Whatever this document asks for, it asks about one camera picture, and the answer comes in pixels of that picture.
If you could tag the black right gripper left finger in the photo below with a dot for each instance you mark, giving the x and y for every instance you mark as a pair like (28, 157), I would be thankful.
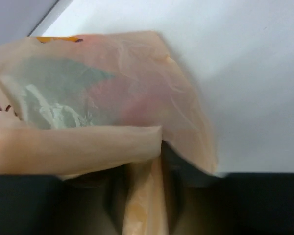
(91, 204)

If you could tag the red fake cherry bunch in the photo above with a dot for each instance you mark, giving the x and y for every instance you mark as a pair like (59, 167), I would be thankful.
(144, 101)

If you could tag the translucent peach plastic bag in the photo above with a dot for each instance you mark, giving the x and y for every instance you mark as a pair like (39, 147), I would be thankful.
(99, 135)

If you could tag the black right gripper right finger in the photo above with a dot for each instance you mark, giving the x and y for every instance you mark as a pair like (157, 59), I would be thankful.
(198, 203)

